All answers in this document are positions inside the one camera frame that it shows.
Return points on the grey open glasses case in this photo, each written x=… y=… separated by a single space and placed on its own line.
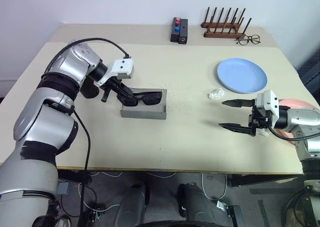
x=142 y=113

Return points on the plain black box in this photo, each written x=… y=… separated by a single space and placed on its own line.
x=183 y=32

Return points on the crumpled white tissue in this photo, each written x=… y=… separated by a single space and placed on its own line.
x=215 y=94
x=263 y=132

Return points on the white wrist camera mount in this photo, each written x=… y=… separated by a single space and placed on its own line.
x=120 y=67
x=267 y=99

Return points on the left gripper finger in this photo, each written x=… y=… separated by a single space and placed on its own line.
x=125 y=90
x=105 y=95

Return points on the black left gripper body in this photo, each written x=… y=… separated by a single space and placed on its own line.
x=113 y=83

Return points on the pink plate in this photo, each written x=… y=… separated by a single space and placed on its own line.
x=297 y=103

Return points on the black sunglasses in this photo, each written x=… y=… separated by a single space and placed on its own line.
x=152 y=99

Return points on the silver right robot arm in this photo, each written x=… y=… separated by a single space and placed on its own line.
x=302 y=117

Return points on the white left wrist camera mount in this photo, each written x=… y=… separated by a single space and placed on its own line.
x=120 y=67

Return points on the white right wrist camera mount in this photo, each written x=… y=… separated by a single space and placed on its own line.
x=267 y=99

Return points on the small grey-blue box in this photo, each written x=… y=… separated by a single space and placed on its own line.
x=63 y=188

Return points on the black table frame bar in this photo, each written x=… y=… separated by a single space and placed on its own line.
x=262 y=180

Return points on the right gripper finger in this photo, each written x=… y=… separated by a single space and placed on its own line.
x=237 y=128
x=240 y=103

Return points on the dark striped background object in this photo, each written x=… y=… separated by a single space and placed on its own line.
x=311 y=69

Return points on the black metal floor bracket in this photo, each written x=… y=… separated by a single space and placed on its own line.
x=235 y=214

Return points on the black-rimmed clear eyeglasses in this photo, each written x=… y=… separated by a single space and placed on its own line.
x=248 y=38

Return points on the light blue plate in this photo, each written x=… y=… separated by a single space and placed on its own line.
x=240 y=74

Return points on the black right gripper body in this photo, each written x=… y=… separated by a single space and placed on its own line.
x=258 y=119

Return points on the black box with coloured knobs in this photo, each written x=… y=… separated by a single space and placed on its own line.
x=175 y=35

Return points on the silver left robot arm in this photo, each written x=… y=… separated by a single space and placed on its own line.
x=37 y=107

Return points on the brown wooden peg rack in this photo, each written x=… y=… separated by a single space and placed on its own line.
x=220 y=34

